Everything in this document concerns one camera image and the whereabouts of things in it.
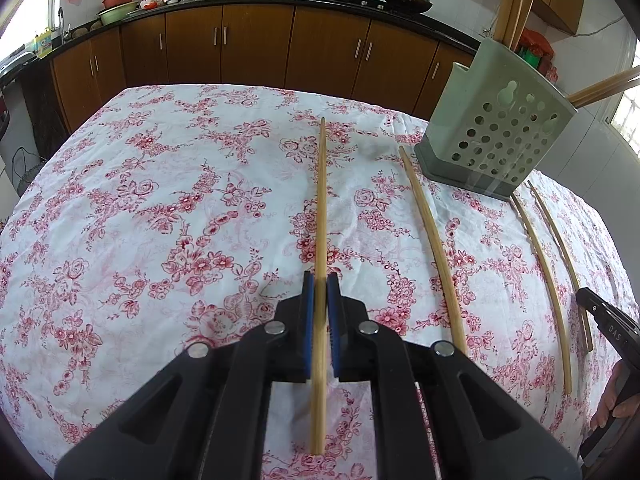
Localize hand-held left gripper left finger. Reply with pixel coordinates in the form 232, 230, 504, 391
55, 270, 317, 480

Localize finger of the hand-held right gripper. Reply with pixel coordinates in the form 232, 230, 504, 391
575, 287, 640, 348

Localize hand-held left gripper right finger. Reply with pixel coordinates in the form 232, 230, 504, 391
326, 272, 583, 480

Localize green perforated utensil holder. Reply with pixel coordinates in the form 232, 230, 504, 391
414, 37, 578, 197

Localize person's right hand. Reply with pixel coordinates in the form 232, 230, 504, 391
590, 360, 640, 431

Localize red floral tablecloth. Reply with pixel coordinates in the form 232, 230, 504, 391
0, 82, 636, 480

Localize barred window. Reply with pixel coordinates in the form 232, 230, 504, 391
602, 50, 640, 161

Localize wooden base cabinets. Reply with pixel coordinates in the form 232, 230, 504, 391
50, 2, 481, 133

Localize red bag over condiments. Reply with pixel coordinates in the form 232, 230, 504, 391
517, 29, 556, 58

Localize gas hob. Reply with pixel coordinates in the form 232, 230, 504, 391
320, 0, 401, 11

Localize black kitchen countertop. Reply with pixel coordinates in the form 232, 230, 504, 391
0, 0, 481, 91

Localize green basin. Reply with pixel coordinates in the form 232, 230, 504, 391
96, 1, 140, 26

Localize yellow detergent bottle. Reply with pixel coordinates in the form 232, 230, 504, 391
32, 27, 55, 58

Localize grey pan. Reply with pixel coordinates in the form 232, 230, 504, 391
0, 50, 36, 76

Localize sliding window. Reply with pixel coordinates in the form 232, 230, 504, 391
0, 0, 56, 61

